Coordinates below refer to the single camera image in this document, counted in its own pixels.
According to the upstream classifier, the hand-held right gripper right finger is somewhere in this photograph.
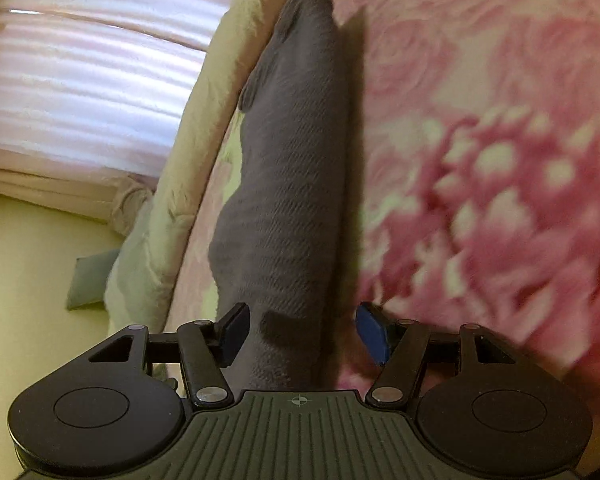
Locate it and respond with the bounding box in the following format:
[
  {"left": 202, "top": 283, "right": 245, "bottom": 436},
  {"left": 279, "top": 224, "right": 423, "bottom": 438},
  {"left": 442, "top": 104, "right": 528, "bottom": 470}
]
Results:
[{"left": 355, "top": 302, "right": 518, "bottom": 407}]

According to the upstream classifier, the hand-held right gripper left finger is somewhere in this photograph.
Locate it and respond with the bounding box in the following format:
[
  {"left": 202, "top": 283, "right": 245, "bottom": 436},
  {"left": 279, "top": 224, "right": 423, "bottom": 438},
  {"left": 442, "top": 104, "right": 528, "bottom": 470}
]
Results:
[{"left": 87, "top": 302, "right": 251, "bottom": 407}]

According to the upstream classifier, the grey pillow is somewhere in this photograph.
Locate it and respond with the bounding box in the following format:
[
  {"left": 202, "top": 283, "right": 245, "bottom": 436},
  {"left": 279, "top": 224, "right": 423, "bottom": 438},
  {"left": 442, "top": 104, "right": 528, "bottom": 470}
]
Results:
[{"left": 66, "top": 250, "right": 122, "bottom": 311}]

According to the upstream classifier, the pinkish-grey crumpled cloth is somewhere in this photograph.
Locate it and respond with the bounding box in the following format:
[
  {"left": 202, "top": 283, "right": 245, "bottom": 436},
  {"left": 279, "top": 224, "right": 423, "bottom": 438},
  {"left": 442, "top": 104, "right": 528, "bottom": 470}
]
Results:
[{"left": 107, "top": 175, "right": 155, "bottom": 238}]

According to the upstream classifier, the pink floral bedsheet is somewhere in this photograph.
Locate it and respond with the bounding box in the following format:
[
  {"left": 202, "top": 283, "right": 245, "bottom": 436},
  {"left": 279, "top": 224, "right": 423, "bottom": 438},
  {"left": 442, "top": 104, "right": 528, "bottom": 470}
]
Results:
[{"left": 170, "top": 0, "right": 600, "bottom": 476}]

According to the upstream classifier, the pink curtain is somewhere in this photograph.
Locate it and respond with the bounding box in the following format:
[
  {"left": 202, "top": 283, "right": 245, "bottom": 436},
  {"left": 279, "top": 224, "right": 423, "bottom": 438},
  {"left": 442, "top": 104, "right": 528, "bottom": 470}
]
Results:
[{"left": 0, "top": 0, "right": 231, "bottom": 221}]

